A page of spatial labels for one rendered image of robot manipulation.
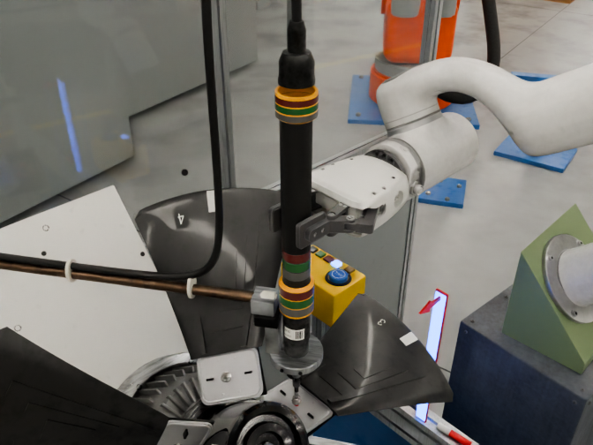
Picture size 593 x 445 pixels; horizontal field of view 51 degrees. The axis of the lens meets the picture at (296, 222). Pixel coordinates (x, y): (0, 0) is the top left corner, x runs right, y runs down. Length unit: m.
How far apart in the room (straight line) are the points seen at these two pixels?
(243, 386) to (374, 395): 0.21
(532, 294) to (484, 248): 2.02
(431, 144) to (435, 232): 2.61
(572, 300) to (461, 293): 1.68
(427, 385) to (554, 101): 0.47
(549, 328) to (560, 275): 0.11
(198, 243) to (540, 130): 0.46
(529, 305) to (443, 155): 0.61
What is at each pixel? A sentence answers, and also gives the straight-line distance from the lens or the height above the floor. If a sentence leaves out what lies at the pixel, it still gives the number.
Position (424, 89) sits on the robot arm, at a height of 1.59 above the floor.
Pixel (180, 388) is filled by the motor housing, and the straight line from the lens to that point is 0.93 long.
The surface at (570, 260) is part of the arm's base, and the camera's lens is 1.36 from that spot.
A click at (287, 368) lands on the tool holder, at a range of 0.80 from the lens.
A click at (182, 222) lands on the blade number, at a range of 0.88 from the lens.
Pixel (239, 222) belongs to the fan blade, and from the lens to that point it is 0.87.
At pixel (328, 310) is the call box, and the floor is 1.03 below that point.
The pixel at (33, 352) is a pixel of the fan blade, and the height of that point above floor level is 1.41.
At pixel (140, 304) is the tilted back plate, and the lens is 1.04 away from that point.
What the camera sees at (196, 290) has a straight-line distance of 0.79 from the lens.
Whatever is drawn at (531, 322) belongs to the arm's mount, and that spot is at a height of 0.99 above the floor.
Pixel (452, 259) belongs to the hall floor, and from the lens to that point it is 3.24.
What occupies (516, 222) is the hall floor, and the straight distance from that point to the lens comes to 3.63.
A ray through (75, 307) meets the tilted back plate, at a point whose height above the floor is 1.24.
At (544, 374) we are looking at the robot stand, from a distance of 1.38.
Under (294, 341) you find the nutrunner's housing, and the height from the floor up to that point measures 1.33.
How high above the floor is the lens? 1.87
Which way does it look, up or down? 33 degrees down
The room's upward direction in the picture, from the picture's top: straight up
